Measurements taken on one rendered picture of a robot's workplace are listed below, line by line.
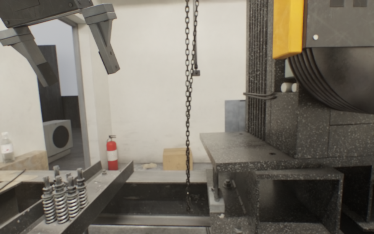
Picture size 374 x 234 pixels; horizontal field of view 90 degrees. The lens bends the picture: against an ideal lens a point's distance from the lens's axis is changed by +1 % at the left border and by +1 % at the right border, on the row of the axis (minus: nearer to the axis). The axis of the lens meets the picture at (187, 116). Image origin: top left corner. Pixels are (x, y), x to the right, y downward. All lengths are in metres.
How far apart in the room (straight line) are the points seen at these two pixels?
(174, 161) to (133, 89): 1.29
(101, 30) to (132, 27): 2.89
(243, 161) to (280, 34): 0.35
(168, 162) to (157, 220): 1.63
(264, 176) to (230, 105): 0.64
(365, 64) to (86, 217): 0.89
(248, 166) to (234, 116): 0.61
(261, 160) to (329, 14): 0.39
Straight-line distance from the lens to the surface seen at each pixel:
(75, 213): 0.83
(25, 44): 0.44
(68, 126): 4.39
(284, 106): 0.69
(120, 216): 1.27
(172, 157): 2.73
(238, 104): 1.18
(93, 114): 2.90
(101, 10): 0.34
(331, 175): 0.69
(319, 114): 0.68
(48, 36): 9.23
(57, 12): 0.37
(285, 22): 0.52
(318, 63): 0.51
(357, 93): 0.57
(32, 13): 0.39
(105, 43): 0.36
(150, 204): 1.19
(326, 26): 0.53
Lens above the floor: 1.11
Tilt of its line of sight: 7 degrees down
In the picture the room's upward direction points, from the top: 2 degrees counter-clockwise
